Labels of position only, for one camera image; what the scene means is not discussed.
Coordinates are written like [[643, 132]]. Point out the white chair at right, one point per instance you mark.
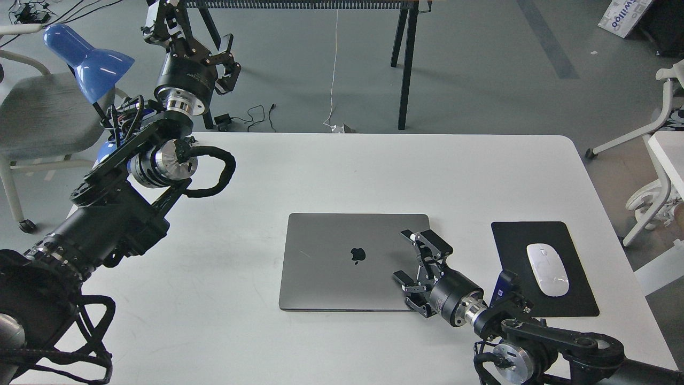
[[672, 79]]

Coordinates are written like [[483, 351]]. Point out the black-legged background table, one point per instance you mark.
[[404, 36]]

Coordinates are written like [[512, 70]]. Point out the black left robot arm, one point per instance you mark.
[[120, 206]]

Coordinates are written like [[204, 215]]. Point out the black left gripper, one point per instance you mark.
[[188, 77]]

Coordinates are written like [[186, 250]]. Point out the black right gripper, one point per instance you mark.
[[438, 289]]

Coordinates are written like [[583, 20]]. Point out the black mouse pad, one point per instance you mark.
[[512, 238]]

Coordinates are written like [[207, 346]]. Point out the blue desk lamp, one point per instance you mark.
[[96, 70]]

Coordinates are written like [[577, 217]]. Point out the white side table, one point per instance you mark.
[[666, 152]]

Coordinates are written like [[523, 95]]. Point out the black power adapter with cable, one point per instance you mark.
[[227, 123]]

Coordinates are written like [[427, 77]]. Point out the grey laptop computer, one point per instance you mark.
[[346, 261]]

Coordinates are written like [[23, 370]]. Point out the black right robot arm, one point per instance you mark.
[[523, 349]]

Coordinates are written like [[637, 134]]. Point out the grey office chair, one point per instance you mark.
[[45, 120]]

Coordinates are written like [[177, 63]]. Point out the white cardboard box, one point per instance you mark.
[[621, 17]]

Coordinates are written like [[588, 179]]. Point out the white computer mouse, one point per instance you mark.
[[548, 269]]

